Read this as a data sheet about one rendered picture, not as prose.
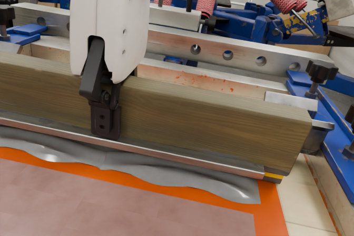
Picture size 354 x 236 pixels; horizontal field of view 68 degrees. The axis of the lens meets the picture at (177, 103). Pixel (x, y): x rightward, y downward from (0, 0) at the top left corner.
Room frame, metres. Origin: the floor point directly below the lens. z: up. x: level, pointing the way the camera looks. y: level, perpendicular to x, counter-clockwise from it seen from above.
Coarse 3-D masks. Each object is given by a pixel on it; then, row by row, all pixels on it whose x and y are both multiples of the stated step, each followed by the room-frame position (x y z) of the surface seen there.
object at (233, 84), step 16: (32, 48) 0.50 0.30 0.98; (48, 48) 0.49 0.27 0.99; (64, 48) 0.50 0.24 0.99; (144, 64) 0.48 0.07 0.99; (160, 64) 0.49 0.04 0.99; (176, 64) 0.51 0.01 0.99; (160, 80) 0.48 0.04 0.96; (176, 80) 0.47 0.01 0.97; (192, 80) 0.47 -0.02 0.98; (208, 80) 0.47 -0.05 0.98; (224, 80) 0.47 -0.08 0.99; (240, 80) 0.47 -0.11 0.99; (256, 80) 0.49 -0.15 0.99; (256, 96) 0.46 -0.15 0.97; (320, 160) 0.27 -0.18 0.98; (320, 176) 0.25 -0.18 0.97; (336, 176) 0.23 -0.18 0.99; (320, 192) 0.24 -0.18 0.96; (336, 192) 0.22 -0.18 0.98; (336, 208) 0.20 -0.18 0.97; (352, 208) 0.19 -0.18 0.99; (336, 224) 0.19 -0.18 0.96; (352, 224) 0.18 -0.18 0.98
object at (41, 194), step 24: (0, 168) 0.20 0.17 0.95; (24, 168) 0.21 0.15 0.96; (48, 168) 0.21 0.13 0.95; (72, 168) 0.22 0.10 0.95; (96, 168) 0.22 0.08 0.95; (0, 192) 0.17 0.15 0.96; (24, 192) 0.18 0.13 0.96; (48, 192) 0.18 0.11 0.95; (72, 192) 0.18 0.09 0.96; (0, 216) 0.15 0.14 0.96; (24, 216) 0.15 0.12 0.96; (48, 216) 0.15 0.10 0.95
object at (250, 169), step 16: (0, 112) 0.25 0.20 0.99; (32, 128) 0.24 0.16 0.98; (48, 128) 0.24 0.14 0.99; (64, 128) 0.24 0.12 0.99; (80, 128) 0.25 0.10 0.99; (96, 144) 0.23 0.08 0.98; (112, 144) 0.23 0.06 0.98; (128, 144) 0.23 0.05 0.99; (144, 144) 0.24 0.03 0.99; (160, 144) 0.24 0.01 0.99; (176, 160) 0.23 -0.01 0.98; (192, 160) 0.22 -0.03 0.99; (208, 160) 0.23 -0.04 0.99; (224, 160) 0.23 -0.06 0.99; (240, 160) 0.23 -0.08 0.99; (256, 176) 0.22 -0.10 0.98
